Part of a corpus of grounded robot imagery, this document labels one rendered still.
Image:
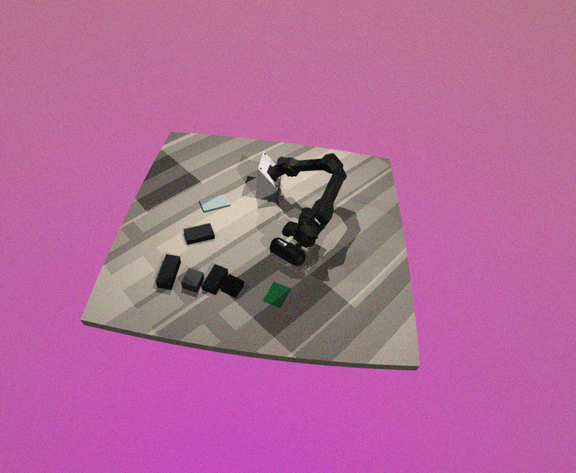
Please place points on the green block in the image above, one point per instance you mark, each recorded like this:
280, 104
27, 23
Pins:
277, 294

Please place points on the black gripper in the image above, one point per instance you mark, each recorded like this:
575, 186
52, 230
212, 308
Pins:
294, 251

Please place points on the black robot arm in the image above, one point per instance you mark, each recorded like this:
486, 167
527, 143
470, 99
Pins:
322, 210

